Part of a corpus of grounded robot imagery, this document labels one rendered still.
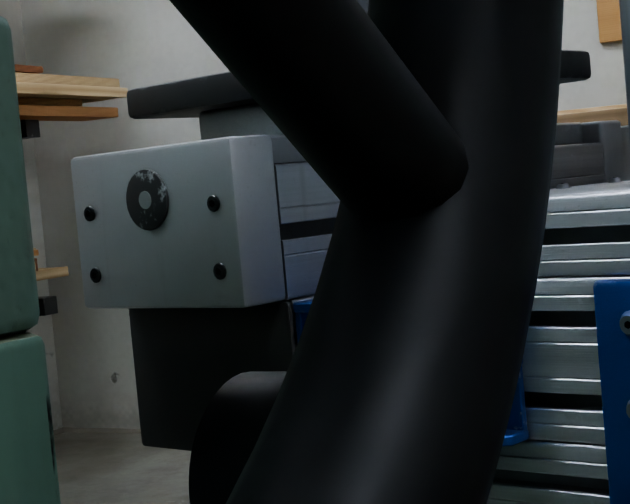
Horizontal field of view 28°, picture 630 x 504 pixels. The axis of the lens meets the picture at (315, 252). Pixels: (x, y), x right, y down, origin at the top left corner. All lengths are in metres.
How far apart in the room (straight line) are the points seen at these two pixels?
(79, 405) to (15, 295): 3.92
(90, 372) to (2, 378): 3.87
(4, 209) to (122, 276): 0.38
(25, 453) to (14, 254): 0.05
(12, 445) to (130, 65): 3.72
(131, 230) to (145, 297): 0.04
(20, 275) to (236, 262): 0.31
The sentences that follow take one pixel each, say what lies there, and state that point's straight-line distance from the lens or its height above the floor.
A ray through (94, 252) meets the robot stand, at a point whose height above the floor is 0.72.
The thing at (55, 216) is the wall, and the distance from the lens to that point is 4.24.
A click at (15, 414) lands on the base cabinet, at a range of 0.36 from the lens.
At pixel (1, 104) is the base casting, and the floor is 0.77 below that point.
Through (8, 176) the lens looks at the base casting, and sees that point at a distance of 0.36.
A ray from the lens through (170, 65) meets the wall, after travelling 3.97.
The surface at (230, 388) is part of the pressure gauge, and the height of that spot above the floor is 0.69.
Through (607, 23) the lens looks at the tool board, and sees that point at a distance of 3.41.
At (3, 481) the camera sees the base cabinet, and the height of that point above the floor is 0.67.
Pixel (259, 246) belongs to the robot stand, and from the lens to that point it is 0.66.
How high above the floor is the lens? 0.74
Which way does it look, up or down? 3 degrees down
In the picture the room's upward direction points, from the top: 5 degrees counter-clockwise
